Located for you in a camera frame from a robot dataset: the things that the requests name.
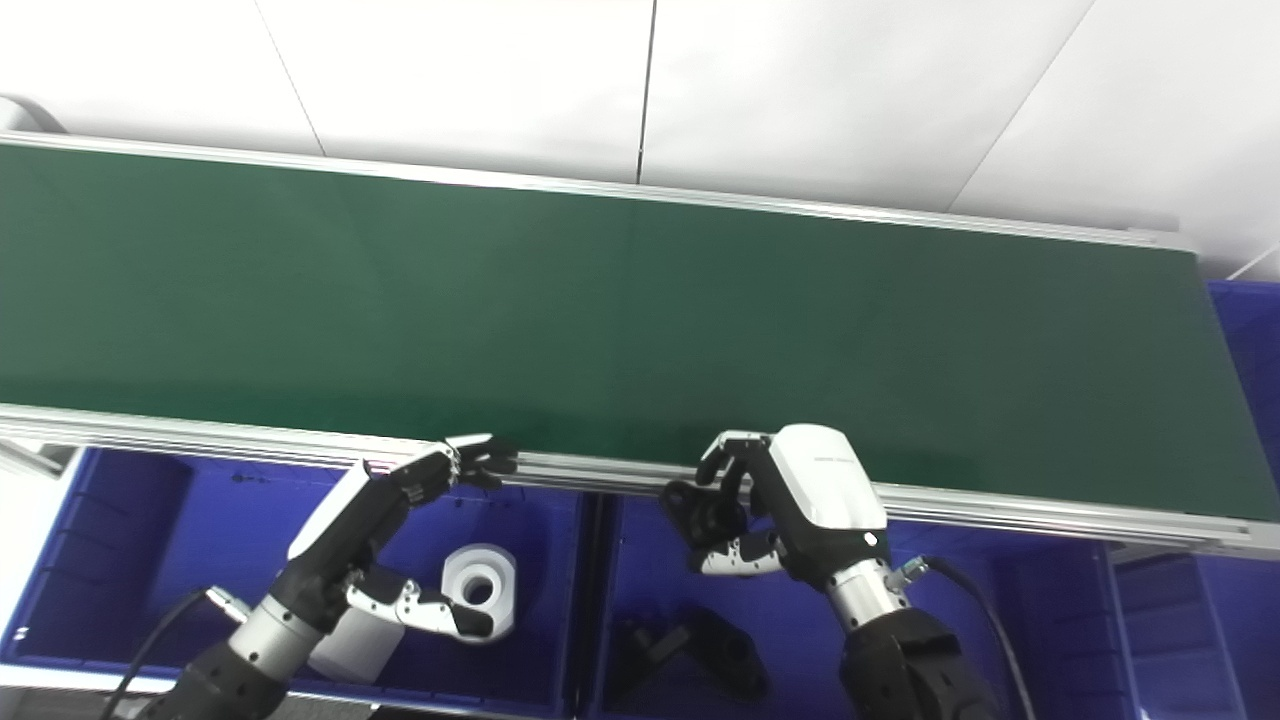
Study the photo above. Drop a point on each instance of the blue bin with black parts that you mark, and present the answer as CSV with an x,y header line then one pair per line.
x,y
1030,620

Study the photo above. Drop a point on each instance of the empty blue bin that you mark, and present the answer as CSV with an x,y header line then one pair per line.
x,y
1240,640

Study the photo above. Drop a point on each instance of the green conveyor belt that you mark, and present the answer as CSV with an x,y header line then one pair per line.
x,y
600,320
250,435

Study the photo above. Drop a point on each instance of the black flange part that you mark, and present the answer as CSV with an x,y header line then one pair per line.
x,y
730,650
645,650
705,515

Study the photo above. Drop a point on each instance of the blue bin with white parts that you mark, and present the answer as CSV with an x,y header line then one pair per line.
x,y
150,540

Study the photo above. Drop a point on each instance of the white block part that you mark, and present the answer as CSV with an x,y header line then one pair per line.
x,y
355,645

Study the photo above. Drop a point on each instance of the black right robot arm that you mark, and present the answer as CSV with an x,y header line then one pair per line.
x,y
910,660

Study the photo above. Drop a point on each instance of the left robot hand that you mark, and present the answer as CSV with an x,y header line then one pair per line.
x,y
340,530

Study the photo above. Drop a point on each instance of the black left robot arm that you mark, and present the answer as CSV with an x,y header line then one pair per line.
x,y
230,675

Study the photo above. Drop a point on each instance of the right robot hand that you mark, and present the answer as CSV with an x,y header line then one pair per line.
x,y
825,490

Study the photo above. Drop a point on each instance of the aluminium support profile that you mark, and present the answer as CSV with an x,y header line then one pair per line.
x,y
35,458

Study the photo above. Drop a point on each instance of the white cylinder part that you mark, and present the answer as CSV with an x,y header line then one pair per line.
x,y
480,585

